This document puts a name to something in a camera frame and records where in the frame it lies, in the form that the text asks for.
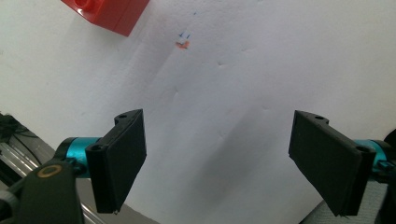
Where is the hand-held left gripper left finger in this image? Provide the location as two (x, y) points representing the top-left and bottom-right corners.
(55, 108), (148, 215)

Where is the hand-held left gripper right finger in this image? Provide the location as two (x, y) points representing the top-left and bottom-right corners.
(288, 109), (394, 217)

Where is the red toy building brick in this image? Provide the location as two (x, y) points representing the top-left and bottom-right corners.
(61, 0), (150, 37)

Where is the silver metal rail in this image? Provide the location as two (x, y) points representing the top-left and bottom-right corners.
(0, 113), (104, 224)

